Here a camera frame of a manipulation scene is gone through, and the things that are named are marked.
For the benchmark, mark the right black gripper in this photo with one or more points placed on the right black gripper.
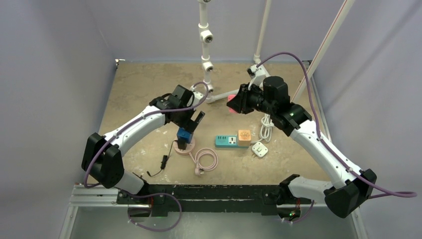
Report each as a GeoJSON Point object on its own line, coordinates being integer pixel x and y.
{"type": "Point", "coordinates": [244, 100]}

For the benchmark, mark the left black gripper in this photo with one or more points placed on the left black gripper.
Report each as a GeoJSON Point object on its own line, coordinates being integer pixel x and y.
{"type": "Point", "coordinates": [188, 124]}

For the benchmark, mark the blue cube socket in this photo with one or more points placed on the blue cube socket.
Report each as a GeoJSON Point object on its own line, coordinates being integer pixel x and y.
{"type": "Point", "coordinates": [184, 135]}

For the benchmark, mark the pink square plug adapter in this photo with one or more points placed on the pink square plug adapter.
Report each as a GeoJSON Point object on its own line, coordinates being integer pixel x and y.
{"type": "Point", "coordinates": [230, 105]}

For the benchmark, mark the round pink power socket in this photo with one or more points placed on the round pink power socket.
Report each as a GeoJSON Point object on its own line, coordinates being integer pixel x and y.
{"type": "Point", "coordinates": [189, 148]}

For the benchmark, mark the tan cube plug adapter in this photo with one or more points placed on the tan cube plug adapter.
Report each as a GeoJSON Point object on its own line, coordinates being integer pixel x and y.
{"type": "Point", "coordinates": [244, 138]}

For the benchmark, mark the teal power strip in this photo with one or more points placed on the teal power strip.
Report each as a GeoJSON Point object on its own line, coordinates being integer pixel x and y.
{"type": "Point", "coordinates": [227, 141]}

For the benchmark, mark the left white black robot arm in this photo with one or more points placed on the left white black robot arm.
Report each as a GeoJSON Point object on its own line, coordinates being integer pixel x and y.
{"type": "Point", "coordinates": [103, 153]}

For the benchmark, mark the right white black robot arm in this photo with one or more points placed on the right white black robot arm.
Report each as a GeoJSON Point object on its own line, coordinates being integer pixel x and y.
{"type": "Point", "coordinates": [323, 155]}

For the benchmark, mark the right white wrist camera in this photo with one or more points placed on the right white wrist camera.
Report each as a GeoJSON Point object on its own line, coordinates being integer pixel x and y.
{"type": "Point", "coordinates": [257, 75]}

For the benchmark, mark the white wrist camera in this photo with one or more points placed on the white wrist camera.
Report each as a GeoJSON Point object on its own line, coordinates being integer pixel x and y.
{"type": "Point", "coordinates": [257, 75]}
{"type": "Point", "coordinates": [196, 98]}

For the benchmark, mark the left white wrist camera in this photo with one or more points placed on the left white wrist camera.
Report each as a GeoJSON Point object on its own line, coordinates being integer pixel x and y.
{"type": "Point", "coordinates": [196, 98]}

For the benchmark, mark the white square wall adapter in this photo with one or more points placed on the white square wall adapter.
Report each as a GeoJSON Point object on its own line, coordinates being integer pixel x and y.
{"type": "Point", "coordinates": [259, 149]}

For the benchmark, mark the white PVC pipe frame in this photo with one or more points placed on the white PVC pipe frame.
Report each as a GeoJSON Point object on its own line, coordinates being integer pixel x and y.
{"type": "Point", "coordinates": [254, 29]}

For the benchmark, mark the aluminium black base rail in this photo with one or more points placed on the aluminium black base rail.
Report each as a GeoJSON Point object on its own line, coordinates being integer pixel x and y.
{"type": "Point", "coordinates": [264, 199]}

